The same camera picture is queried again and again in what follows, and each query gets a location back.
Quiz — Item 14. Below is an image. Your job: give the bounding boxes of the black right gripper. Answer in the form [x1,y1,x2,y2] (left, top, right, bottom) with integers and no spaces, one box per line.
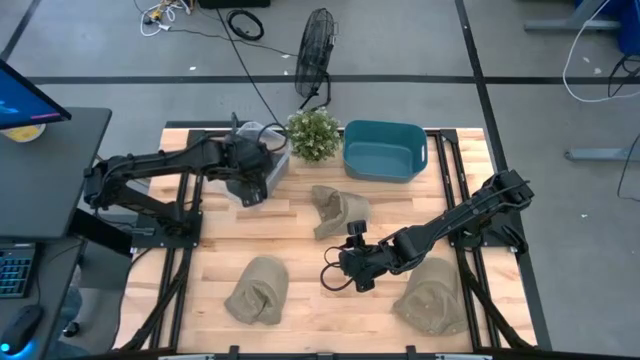
[338,219,402,294]

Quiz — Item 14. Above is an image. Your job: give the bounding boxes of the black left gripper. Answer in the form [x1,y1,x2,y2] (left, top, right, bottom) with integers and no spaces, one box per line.
[219,133,276,209]

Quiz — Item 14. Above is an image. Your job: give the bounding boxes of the clear plastic storage bin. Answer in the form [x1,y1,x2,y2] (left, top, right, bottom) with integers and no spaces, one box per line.
[215,120,293,202]

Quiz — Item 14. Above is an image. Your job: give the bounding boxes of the tan hat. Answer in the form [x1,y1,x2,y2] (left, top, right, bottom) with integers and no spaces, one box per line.
[310,184,373,242]
[223,255,291,327]
[390,256,469,337]

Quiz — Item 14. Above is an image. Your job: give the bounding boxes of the small green potted plant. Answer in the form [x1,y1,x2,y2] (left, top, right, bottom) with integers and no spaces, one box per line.
[285,106,343,164]

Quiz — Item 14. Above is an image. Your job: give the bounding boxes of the teal plastic bin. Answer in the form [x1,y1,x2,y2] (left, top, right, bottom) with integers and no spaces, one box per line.
[342,119,430,184]

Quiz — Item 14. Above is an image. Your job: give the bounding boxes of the black floor fan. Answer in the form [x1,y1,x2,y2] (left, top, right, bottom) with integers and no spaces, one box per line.
[293,6,338,115]

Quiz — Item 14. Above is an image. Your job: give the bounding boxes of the black box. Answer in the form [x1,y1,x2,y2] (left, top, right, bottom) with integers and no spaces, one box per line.
[197,0,272,10]

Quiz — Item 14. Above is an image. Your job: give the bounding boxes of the black desk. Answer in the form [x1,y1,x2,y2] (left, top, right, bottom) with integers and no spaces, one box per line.
[0,106,114,242]

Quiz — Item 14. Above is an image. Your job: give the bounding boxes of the yellow round bowl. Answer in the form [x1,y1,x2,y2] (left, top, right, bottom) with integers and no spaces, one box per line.
[0,123,48,144]

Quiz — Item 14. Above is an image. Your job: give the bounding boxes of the computer monitor blue screen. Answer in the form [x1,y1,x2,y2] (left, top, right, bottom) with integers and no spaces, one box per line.
[0,58,73,132]

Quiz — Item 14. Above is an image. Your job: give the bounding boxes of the grey desk foot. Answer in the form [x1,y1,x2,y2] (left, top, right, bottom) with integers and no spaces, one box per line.
[563,146,640,163]
[523,0,623,35]

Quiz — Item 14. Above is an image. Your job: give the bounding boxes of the black keyboard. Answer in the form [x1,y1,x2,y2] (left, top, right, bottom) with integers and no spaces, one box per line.
[0,243,39,300]

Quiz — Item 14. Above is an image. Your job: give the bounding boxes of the black computer mouse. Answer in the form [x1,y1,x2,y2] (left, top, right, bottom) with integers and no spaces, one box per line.
[0,304,45,357]

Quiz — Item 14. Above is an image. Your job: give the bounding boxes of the blue fabric object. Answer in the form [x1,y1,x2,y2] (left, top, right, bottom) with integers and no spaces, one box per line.
[573,0,640,57]

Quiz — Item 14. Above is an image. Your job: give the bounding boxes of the long black floor cable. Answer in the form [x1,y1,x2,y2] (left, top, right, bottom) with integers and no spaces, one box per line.
[213,6,299,127]

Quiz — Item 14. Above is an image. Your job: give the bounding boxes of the black table edge rail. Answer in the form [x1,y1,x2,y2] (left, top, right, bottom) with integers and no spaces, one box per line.
[113,344,640,360]

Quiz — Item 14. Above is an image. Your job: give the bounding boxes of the black aluminium frame rails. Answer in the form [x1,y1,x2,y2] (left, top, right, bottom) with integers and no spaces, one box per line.
[118,128,207,352]
[433,128,539,351]

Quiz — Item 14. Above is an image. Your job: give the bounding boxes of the coiled black cable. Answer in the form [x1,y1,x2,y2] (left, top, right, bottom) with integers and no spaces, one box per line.
[225,8,266,43]

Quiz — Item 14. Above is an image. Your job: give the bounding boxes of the white cable bundle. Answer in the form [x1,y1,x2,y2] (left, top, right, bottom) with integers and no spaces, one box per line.
[132,0,194,38]

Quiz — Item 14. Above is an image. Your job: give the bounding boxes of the long white cable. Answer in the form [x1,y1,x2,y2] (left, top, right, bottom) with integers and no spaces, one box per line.
[561,0,640,104]

